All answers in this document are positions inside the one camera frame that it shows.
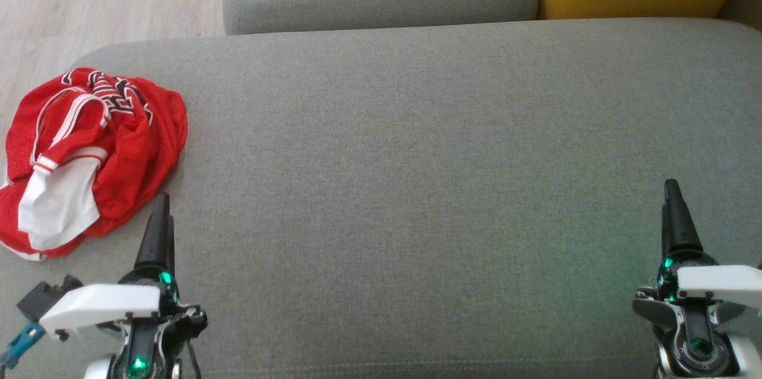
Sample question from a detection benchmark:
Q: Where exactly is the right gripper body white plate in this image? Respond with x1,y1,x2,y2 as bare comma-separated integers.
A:
632,253,762,332

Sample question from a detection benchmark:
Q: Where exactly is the grey sofa seat cushion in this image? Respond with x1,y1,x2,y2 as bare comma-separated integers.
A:
0,17,762,379

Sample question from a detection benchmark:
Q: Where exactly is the black cable with teal connector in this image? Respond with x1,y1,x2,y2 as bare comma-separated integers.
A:
0,321,45,371

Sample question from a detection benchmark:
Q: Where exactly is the red Bulls jersey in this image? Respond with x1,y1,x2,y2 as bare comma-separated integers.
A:
5,67,189,238

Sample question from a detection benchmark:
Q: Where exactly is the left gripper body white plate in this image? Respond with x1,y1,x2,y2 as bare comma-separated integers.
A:
39,267,208,341

